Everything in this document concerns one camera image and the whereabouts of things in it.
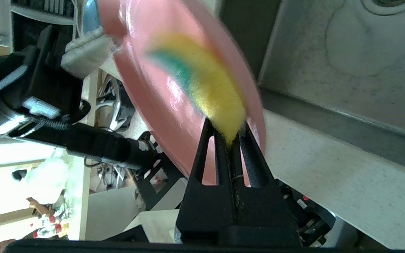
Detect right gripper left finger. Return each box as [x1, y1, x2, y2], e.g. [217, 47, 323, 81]
[176, 118, 240, 245]

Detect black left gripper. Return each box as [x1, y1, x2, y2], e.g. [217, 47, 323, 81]
[0, 25, 119, 125]

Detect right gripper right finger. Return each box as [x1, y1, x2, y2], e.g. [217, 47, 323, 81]
[220, 121, 301, 246]

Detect pink plate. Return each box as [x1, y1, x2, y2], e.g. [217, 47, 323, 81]
[97, 0, 267, 187]

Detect yellow sponge green backing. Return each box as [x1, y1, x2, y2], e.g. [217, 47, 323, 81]
[146, 33, 248, 147]

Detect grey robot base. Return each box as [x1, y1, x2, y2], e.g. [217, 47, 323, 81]
[280, 183, 361, 248]

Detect grey background robot base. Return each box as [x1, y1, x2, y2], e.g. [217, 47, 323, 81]
[95, 76, 136, 132]

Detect stainless steel sink basin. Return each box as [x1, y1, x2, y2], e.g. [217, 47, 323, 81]
[220, 0, 405, 176]

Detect bystander hand red nails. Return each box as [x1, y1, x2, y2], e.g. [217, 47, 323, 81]
[26, 197, 48, 215]

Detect pale blue round dish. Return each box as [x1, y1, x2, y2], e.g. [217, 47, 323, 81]
[82, 0, 102, 35]

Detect black glass oven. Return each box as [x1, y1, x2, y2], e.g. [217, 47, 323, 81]
[11, 0, 76, 53]

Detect round metal drain strainer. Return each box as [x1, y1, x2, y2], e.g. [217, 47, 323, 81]
[361, 0, 405, 16]

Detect black background robot frame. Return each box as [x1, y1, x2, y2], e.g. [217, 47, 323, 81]
[132, 131, 189, 211]

